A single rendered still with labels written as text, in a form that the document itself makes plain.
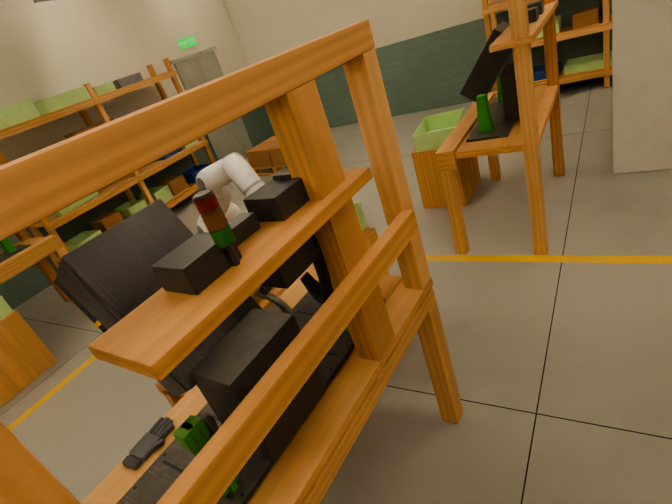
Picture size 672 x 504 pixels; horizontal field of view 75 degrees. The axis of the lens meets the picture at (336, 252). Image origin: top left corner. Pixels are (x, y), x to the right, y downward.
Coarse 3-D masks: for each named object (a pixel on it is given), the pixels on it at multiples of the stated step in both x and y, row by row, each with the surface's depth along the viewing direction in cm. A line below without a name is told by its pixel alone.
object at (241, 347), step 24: (264, 312) 142; (240, 336) 134; (264, 336) 130; (288, 336) 135; (216, 360) 127; (240, 360) 124; (264, 360) 127; (216, 384) 120; (240, 384) 119; (312, 384) 145; (216, 408) 131; (288, 408) 136; (312, 408) 146; (288, 432) 136; (264, 456) 133
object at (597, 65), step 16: (528, 0) 592; (608, 0) 557; (560, 16) 618; (576, 16) 587; (592, 16) 579; (608, 16) 566; (560, 32) 604; (576, 32) 587; (592, 32) 579; (608, 32) 575; (608, 48) 584; (560, 64) 641; (576, 64) 616; (592, 64) 607; (608, 64) 594; (496, 80) 669; (544, 80) 640; (560, 80) 626; (576, 80) 617; (608, 80) 603
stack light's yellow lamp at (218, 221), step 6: (222, 210) 102; (204, 216) 99; (210, 216) 99; (216, 216) 99; (222, 216) 101; (204, 222) 100; (210, 222) 100; (216, 222) 100; (222, 222) 101; (210, 228) 100; (216, 228) 100; (222, 228) 101
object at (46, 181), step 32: (352, 32) 138; (256, 64) 106; (288, 64) 114; (320, 64) 125; (192, 96) 91; (224, 96) 97; (256, 96) 105; (96, 128) 79; (128, 128) 80; (160, 128) 85; (192, 128) 91; (32, 160) 68; (64, 160) 71; (96, 160) 75; (128, 160) 80; (0, 192) 64; (32, 192) 68; (64, 192) 72; (0, 224) 65; (32, 224) 68
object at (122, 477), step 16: (304, 272) 228; (288, 288) 219; (304, 288) 214; (288, 304) 206; (192, 400) 168; (176, 416) 163; (160, 448) 152; (144, 464) 148; (112, 480) 146; (128, 480) 144; (96, 496) 142; (112, 496) 140
